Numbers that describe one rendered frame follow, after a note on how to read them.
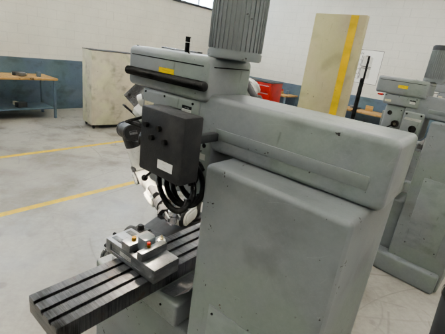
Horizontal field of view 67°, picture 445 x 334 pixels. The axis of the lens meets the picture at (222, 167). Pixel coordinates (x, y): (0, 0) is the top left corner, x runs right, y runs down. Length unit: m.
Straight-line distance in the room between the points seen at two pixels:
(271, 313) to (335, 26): 2.37
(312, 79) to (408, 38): 7.43
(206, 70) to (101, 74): 6.40
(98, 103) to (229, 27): 6.54
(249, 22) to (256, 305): 0.93
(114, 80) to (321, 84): 5.42
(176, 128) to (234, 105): 0.27
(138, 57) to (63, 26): 8.04
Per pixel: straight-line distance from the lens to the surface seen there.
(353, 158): 0.98
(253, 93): 1.82
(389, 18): 10.55
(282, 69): 11.62
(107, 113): 7.74
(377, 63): 10.46
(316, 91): 3.02
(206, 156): 1.26
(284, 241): 1.00
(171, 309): 1.63
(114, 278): 1.63
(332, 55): 2.99
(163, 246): 1.63
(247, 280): 1.14
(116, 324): 2.14
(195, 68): 1.26
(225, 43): 1.22
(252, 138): 1.13
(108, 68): 7.60
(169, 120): 1.00
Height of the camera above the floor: 1.92
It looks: 19 degrees down
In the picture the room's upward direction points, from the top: 8 degrees clockwise
